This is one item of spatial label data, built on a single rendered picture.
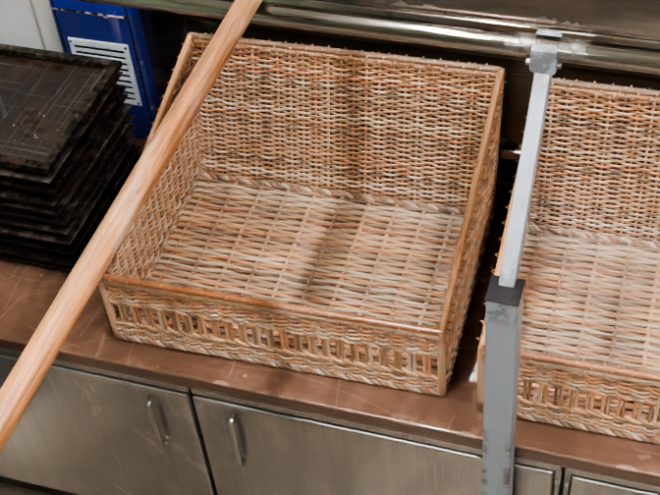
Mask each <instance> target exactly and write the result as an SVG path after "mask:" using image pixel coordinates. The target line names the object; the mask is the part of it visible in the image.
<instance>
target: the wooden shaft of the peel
mask: <svg viewBox="0 0 660 495"><path fill-rule="evenodd" d="M261 2H262V0H235V1H234V3H233V5H232V6H231V8H230V10H229V11H228V13H227V15H226V16H225V18H224V20H223V21H222V23H221V25H220V26H219V28H218V29H217V30H216V32H215V34H214V35H213V37H212V39H211V40H210V42H209V44H208V45H207V47H206V48H205V50H204V52H203V53H202V55H201V57H200V58H199V60H198V62H197V63H196V65H195V67H194V68H193V70H192V72H191V74H190V76H189V77H188V79H187V81H186V82H185V84H184V86H183V87H182V89H181V91H180V92H179V94H178V96H177V97H176V99H175V101H174V102H173V104H172V105H171V107H170V109H169V110H168V112H167V114H166V115H165V117H164V119H163V120H162V122H161V124H160V125H159V127H158V129H157V130H156V132H155V134H154V135H153V137H152V139H151V140H150V142H149V144H148V145H147V147H146V149H145V150H144V152H143V154H142V155H141V157H140V159H139V160H138V162H137V164H136V166H135V167H134V169H133V171H132V172H131V174H130V176H129V177H128V179H127V180H126V181H125V183H124V185H123V186H122V188H121V190H120V191H119V193H118V195H117V196H116V198H115V200H114V201H113V203H112V205H111V206H110V208H109V210H108V211H107V213H106V215H105V216H104V218H103V220H102V221H101V223H100V225H99V226H98V228H97V229H96V231H95V233H94V234H93V236H92V238H91V239H90V241H89V243H88V244H87V246H86V248H85V249H84V251H83V253H82V255H81V257H80V258H79V260H78V262H77V263H76V265H75V267H74V268H73V270H72V272H71V273H70V275H69V277H68V278H67V280H66V282H65V283H64V285H63V287H62V288H61V290H60V291H59V293H58V295H57V296H56V298H55V300H54V301H53V303H52V305H50V307H49V309H48V310H47V312H46V314H45V315H44V317H43V319H42V320H41V322H40V324H39V325H38V327H37V329H36V330H35V332H34V334H33V335H32V337H31V339H30V340H29V342H28V344H27V346H26V347H25V349H24V351H23V352H22V354H21V356H20V357H19V359H18V361H17V362H16V364H15V366H14V367H13V369H12V371H11V372H10V374H9V376H8V377H7V379H6V381H5V382H4V384H3V386H2V387H1V389H0V453H1V451H2V450H3V448H4V446H5V444H6V443H7V441H8V439H9V438H10V436H11V434H12V432H13V431H14V429H15V427H16V425H17V424H18V422H19V420H20V419H21V417H22V415H23V413H24V412H25V410H26V408H27V406H28V404H29V402H30V401H31V399H32V397H33V395H34V394H35V392H36V390H37V388H38V387H39V385H40V383H41V382H42V380H43V378H44V376H45V375H46V373H47V371H48V369H49V368H50V366H51V364H52V363H53V361H54V359H55V357H56V356H57V355H58V353H59V351H60V350H61V348H62V346H63V345H64V343H65V341H66V339H67V338H68V336H69V334H70V332H71V331H72V329H73V327H74V326H75V324H76V322H77V320H78V319H79V317H80V315H81V313H82V312H83V309H84V308H85V306H86V304H87V302H88V301H89V299H90V297H91V295H92V294H93V292H94V290H95V289H96V287H97V285H98V283H99V282H100V280H101V278H102V276H103V275H104V273H105V271H106V270H107V268H108V266H109V264H110V263H111V261H112V259H113V257H114V256H115V254H116V252H117V250H118V249H119V247H120V245H121V244H122V242H123V240H124V238H125V237H126V235H127V234H128V232H129V231H130V229H131V227H132V226H133V224H134V222H135V220H136V219H137V217H138V214H139V213H140V211H141V209H142V208H143V206H144V204H145V202H146V201H147V199H148V197H149V195H150V194H151V192H152V190H153V189H154V187H155V185H156V183H157V182H158V180H159V178H160V176H161V175H162V173H163V171H164V170H165V168H166V166H167V164H168V163H169V161H170V159H171V157H172V156H173V154H174V152H175V151H176V149H177V147H178V145H179V144H180V142H181V140H182V138H183V137H184V135H185V133H186V132H187V130H188V128H189V126H190V125H191V123H192V121H193V119H194V117H195V115H196V114H197V112H198V110H199V108H200V107H201V105H202V103H203V101H204V100H205V98H206V96H207V95H208V93H209V91H210V89H211V88H212V87H213V85H214V83H215V82H216V80H217V78H218V77H219V75H220V73H221V71H222V70H223V68H224V66H225V64H226V63H227V61H228V59H229V58H230V56H231V54H232V52H233V51H234V49H235V47H236V45H237V44H238V42H239V40H240V39H241V37H242V35H243V33H244V32H245V30H246V28H247V26H248V24H249V22H250V21H251V19H252V17H253V15H254V14H255V12H256V10H257V8H258V7H259V5H260V3H261Z"/></svg>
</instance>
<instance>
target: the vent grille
mask: <svg viewBox="0 0 660 495"><path fill-rule="evenodd" d="M68 40H69V43H70V47H71V50H72V54H77V55H83V56H90V57H97V58H104V59H111V60H118V61H122V65H123V66H122V68H121V70H120V72H123V74H122V76H121V77H120V79H119V80H118V82H117V84H122V85H126V86H127V88H126V89H125V91H124V92H123V93H125V94H128V97H127V99H126V100H125V102H124V103H129V104H133V105H139V106H142V103H141V99H140V94H139V90H138V83H137V79H136V75H135V71H134V66H133V62H132V58H131V54H130V50H129V46H128V45H126V44H119V43H111V42H104V41H96V40H89V39H82V38H74V37H68Z"/></svg>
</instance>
